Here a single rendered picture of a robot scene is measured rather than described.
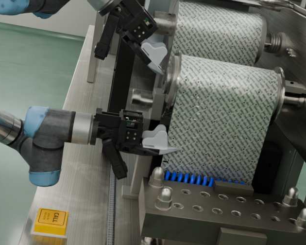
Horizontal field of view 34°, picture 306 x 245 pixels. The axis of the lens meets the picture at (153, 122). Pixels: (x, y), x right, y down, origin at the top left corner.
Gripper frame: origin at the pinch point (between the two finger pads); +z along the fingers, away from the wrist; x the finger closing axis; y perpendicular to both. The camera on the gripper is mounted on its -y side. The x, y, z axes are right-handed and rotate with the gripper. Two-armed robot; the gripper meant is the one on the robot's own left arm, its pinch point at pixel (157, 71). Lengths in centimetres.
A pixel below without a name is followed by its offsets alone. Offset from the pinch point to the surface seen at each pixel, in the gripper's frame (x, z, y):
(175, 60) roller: -4.0, -0.4, 5.4
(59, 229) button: -21.3, 8.6, -37.1
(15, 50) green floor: 446, -5, -168
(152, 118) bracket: -0.8, 8.4, -8.6
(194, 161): -8.1, 21.4, -6.5
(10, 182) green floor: 155, 37, -133
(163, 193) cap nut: -25.2, 14.9, -12.5
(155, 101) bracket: -0.8, 5.4, -5.1
